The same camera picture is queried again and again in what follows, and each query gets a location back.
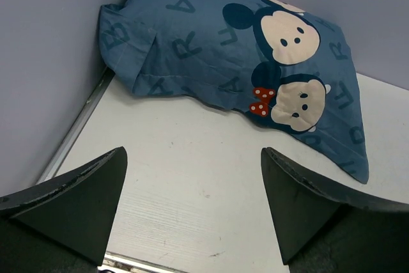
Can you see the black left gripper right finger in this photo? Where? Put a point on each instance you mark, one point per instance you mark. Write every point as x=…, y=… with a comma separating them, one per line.
x=319, y=221

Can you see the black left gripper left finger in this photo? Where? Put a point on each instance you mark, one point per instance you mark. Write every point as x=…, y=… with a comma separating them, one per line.
x=67, y=220

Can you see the blue cartoon print pillowcase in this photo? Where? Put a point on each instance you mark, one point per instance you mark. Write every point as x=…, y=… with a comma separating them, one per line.
x=280, y=66

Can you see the aluminium table edge rail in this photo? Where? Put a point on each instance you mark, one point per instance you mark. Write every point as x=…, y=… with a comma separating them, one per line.
x=75, y=130

